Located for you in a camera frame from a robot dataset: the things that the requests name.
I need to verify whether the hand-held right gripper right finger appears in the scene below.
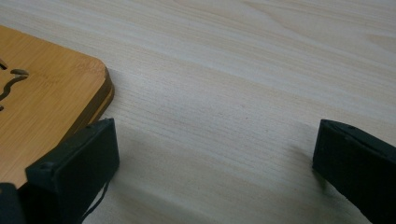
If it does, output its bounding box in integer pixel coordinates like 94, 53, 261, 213
312, 119, 396, 224

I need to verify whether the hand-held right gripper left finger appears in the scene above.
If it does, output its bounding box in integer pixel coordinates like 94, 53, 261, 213
18, 118, 120, 224

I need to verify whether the brown bamboo board with cutouts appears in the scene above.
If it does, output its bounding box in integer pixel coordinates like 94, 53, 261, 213
0, 25, 115, 189

